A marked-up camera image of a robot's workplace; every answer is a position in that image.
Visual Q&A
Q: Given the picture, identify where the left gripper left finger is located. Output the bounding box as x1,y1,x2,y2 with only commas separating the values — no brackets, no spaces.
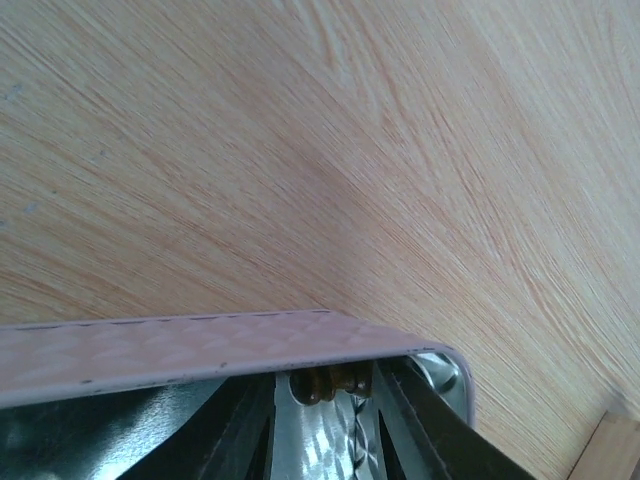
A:
120,373,276,479

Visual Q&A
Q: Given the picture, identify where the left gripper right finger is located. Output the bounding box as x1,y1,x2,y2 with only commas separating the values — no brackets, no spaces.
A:
372,357,532,480

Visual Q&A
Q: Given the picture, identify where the wooden chess board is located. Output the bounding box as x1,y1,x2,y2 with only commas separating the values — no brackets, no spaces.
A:
568,412,640,480

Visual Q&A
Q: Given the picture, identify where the pink tin tray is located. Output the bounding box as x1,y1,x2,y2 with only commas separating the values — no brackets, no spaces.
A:
1,310,475,479

